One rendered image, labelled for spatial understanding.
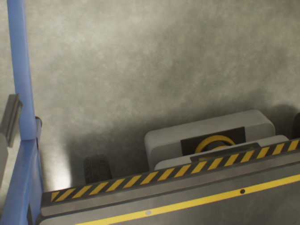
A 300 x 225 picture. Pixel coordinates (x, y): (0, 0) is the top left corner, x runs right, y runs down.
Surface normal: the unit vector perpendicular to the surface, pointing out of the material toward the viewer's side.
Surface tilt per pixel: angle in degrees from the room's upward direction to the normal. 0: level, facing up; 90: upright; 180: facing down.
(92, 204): 0
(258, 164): 0
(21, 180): 90
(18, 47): 0
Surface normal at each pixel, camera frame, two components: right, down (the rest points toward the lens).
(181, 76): 0.14, 0.32
